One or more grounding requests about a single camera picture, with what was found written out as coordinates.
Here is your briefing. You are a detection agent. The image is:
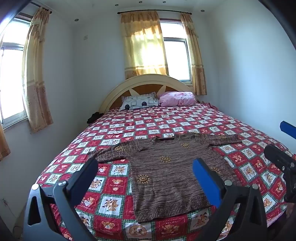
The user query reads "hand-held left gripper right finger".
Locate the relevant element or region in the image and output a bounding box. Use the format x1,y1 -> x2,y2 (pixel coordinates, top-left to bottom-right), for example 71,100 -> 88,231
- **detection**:
193,158 -> 270,241

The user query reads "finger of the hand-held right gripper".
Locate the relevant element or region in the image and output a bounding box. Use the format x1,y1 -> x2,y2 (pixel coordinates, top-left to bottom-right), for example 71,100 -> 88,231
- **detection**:
280,120 -> 296,140
264,145 -> 296,172

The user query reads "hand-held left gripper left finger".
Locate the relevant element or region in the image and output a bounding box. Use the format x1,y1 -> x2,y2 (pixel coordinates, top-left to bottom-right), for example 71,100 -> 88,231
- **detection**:
23,158 -> 99,241

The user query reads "brown knit sweater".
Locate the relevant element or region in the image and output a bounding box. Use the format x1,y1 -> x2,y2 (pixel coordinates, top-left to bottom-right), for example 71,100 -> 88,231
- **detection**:
88,133 -> 243,223

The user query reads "red checked bear bedspread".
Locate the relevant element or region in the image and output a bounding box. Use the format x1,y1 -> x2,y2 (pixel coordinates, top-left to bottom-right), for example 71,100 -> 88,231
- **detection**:
36,103 -> 295,241

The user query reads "dark cloth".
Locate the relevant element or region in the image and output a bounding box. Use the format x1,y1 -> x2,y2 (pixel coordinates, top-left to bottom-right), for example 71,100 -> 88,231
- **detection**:
87,112 -> 103,124

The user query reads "grey patterned pillow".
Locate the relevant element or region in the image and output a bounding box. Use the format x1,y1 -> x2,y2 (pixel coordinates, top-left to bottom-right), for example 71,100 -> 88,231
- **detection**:
120,92 -> 160,110

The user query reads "pink pillow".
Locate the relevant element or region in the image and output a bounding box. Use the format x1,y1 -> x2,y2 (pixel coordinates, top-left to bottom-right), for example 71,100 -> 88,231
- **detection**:
158,91 -> 197,107

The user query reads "yellow sheer curtain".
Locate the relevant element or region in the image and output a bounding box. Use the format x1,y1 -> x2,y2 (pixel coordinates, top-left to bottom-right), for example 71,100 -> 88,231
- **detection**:
180,13 -> 207,95
22,6 -> 54,133
120,11 -> 169,80
0,125 -> 11,161

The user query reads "cream wooden headboard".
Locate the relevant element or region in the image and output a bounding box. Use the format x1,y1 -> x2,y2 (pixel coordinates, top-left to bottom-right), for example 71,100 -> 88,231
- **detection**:
99,74 -> 197,114

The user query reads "black curtain rod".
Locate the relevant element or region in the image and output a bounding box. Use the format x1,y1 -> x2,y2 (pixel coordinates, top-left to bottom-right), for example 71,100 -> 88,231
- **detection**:
117,10 -> 192,16
30,1 -> 50,11

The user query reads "aluminium frame window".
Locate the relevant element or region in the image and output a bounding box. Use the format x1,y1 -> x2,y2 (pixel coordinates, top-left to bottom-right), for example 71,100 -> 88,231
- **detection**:
159,21 -> 193,85
0,13 -> 33,127

